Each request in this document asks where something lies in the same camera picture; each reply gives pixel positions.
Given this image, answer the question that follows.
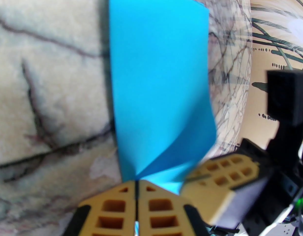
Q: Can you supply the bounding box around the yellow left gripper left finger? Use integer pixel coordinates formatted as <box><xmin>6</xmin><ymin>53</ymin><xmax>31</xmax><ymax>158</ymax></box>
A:
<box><xmin>67</xmin><ymin>180</ymin><xmax>138</xmax><ymax>236</ymax></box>

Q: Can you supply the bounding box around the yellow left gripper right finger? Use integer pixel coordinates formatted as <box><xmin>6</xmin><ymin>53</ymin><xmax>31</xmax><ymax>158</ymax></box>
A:
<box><xmin>139</xmin><ymin>180</ymin><xmax>208</xmax><ymax>236</ymax></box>

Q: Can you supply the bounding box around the blue paper sheet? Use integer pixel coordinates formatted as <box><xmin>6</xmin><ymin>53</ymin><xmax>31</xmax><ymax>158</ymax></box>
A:
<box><xmin>109</xmin><ymin>0</ymin><xmax>217</xmax><ymax>196</ymax></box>

